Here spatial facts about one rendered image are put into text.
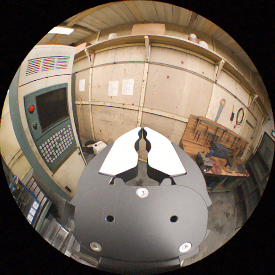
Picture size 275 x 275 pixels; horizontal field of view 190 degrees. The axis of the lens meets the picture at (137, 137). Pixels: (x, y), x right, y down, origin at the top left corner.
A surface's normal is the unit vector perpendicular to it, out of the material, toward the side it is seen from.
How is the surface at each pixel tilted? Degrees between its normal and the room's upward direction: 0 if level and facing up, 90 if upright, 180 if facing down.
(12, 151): 90
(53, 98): 90
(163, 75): 90
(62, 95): 90
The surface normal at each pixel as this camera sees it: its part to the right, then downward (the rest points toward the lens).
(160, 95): -0.28, 0.49
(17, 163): 0.97, 0.21
